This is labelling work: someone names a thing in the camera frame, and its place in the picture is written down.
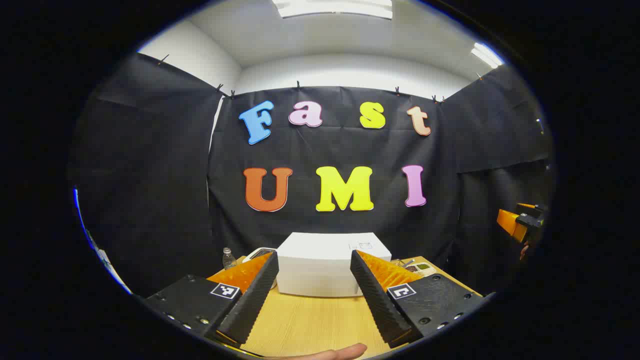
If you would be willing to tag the small ceiling light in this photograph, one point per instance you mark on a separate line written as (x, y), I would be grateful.
(486, 55)

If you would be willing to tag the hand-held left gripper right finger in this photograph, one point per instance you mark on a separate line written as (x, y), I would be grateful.
(377, 300)

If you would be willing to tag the white compartment food tray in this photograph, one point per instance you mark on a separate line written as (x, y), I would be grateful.
(422, 268)

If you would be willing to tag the clear plastic water bottle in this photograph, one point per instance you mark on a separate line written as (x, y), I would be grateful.
(229, 260)

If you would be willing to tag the black backdrop cloth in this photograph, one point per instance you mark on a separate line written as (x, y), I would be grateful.
(150, 175)

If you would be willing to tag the white toaster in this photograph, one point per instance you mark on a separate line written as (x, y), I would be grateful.
(250, 255)

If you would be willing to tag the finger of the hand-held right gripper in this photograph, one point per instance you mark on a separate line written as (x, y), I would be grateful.
(529, 207)
(512, 225)

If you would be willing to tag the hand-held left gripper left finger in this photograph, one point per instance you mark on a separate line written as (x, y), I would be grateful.
(250, 300)

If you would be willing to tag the white microwave oven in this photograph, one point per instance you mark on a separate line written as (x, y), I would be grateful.
(320, 265)

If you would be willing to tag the row of small cloth clips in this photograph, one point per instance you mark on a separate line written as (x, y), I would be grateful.
(298, 85)

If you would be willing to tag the ceiling light panel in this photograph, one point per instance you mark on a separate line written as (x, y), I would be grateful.
(332, 7)

